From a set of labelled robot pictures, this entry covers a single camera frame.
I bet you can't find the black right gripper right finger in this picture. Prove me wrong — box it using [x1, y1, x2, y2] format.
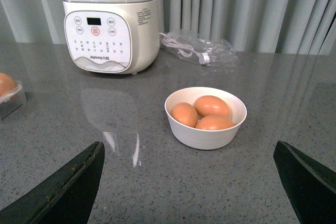
[273, 141, 335, 223]

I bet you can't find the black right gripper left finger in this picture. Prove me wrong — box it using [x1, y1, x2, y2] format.
[1, 142, 105, 223]

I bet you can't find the clear plastic egg box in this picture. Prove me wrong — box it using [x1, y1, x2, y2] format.
[1, 80, 27, 121]

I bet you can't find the brown front bowl egg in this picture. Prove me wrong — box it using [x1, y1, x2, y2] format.
[195, 114, 234, 131]

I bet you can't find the brown bowl egg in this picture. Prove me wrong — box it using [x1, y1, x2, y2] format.
[195, 114, 234, 131]
[170, 102, 198, 127]
[194, 95, 230, 117]

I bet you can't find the brown egg in box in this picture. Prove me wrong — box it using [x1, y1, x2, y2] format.
[0, 72, 17, 96]

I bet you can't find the brown back bowl egg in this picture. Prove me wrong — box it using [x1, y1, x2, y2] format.
[194, 95, 230, 117]

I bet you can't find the brown left bowl egg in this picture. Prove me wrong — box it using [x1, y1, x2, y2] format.
[170, 102, 198, 127]

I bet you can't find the white round bowl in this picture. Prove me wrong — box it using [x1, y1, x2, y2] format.
[164, 87, 247, 150]

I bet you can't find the clear plastic bag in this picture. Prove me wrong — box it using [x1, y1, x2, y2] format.
[160, 29, 239, 68]

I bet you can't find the grey curtain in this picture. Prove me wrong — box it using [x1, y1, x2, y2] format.
[1, 0, 335, 56]

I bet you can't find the white blender appliance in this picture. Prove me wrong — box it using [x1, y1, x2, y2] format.
[63, 0, 160, 74]

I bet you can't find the white power cable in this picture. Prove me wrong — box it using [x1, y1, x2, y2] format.
[159, 32, 211, 65]

